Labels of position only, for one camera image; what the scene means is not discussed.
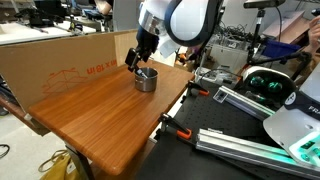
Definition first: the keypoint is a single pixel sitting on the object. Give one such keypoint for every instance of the white VR headset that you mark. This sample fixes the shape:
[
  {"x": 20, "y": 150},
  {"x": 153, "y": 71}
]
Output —
[{"x": 268, "y": 83}]

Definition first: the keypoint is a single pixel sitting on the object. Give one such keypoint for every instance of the short aluminium rail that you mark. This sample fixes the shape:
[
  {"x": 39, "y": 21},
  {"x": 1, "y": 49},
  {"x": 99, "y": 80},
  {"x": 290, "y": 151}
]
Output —
[{"x": 243, "y": 101}]

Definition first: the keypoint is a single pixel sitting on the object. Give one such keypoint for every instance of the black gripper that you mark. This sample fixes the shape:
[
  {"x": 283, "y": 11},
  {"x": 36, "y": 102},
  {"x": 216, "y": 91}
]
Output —
[{"x": 147, "y": 45}]

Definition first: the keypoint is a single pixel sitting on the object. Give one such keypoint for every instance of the white desk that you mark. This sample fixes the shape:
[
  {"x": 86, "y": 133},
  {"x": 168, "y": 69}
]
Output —
[{"x": 36, "y": 31}]

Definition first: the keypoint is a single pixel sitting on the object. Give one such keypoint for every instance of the yellow bag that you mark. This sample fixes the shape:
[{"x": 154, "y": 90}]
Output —
[{"x": 61, "y": 168}]

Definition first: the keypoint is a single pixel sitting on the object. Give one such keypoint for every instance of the orange and black bar clamp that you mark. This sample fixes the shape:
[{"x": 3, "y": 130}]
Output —
[
  {"x": 176, "y": 128},
  {"x": 196, "y": 89}
]

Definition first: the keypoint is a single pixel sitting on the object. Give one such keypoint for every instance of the black camera on stand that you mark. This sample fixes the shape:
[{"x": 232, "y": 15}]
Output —
[{"x": 258, "y": 23}]

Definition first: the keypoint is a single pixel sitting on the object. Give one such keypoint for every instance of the long aluminium rail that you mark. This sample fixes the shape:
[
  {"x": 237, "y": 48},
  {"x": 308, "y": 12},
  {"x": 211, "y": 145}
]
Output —
[{"x": 246, "y": 150}]

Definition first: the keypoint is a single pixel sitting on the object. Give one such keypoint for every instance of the black table leg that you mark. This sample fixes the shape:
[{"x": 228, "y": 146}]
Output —
[{"x": 81, "y": 161}]

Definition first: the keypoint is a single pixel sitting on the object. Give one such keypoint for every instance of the blue plastic bin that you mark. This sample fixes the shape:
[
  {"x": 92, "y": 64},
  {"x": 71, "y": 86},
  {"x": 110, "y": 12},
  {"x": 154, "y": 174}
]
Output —
[{"x": 283, "y": 46}]

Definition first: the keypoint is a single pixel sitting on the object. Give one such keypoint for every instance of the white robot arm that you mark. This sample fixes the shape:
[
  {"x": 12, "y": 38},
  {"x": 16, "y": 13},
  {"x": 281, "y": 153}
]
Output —
[{"x": 186, "y": 20}]

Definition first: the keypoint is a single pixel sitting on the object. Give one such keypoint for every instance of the bystander hand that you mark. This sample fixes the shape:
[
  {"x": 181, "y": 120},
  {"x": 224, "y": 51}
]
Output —
[{"x": 315, "y": 31}]

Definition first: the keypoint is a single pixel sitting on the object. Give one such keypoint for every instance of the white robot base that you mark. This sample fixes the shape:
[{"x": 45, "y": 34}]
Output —
[{"x": 300, "y": 126}]

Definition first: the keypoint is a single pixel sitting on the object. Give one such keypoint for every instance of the folded cardboard sheet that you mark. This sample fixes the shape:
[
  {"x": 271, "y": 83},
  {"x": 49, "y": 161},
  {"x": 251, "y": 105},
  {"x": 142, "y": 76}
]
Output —
[{"x": 290, "y": 25}]

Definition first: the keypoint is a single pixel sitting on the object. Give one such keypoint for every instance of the black perforated breadboard table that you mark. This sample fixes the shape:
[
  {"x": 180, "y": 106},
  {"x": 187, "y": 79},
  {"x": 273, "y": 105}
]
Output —
[{"x": 206, "y": 113}]

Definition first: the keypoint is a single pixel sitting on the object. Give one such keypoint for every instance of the large flat cardboard box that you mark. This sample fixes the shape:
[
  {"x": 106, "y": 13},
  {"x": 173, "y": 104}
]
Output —
[{"x": 56, "y": 68}]

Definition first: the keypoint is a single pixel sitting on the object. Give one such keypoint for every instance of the black and white marker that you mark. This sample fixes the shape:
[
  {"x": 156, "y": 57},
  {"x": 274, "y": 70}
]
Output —
[{"x": 143, "y": 74}]

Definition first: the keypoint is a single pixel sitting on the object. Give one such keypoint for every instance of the small steel pot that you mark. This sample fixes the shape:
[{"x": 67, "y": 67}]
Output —
[{"x": 146, "y": 81}]

